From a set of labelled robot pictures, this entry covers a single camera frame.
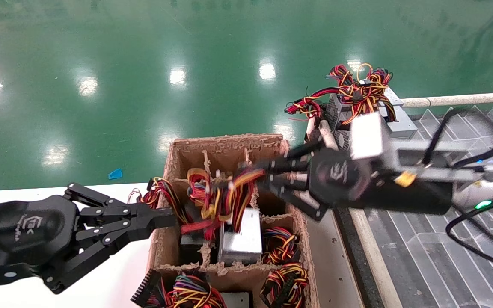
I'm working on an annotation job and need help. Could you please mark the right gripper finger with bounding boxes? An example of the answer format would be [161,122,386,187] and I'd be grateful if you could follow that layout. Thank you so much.
[246,140,327,175]
[256,175,331,222]

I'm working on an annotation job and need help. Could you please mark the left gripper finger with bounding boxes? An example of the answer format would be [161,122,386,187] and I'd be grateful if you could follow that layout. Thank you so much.
[64,183,177,223]
[42,218,177,295]

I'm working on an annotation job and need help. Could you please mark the clear acrylic compartment tray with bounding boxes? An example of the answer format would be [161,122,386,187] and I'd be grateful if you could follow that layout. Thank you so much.
[366,105,493,308]

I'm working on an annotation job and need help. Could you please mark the coloured cables inside box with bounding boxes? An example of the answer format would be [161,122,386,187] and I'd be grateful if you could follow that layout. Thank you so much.
[187,168,213,208]

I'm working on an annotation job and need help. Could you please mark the brown cardboard divider box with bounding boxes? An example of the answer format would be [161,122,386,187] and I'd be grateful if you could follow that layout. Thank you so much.
[146,133,320,308]

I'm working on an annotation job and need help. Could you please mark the white rack leg pipe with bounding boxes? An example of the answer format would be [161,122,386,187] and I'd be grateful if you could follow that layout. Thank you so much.
[306,118,318,144]

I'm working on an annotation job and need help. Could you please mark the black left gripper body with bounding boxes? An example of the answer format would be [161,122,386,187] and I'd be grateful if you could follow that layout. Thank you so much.
[0,196,81,288]

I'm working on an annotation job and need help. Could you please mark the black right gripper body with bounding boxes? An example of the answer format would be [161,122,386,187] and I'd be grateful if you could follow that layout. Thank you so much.
[309,148,374,207]

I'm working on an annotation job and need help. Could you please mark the black rack edge strip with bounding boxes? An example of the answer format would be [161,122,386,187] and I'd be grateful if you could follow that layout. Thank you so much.
[311,128,372,308]

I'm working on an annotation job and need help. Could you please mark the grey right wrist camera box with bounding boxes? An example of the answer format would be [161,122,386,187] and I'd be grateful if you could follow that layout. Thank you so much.
[349,110,480,182]

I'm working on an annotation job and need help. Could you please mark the light grey rack side panel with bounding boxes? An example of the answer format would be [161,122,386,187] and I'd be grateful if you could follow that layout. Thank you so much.
[304,210,365,308]

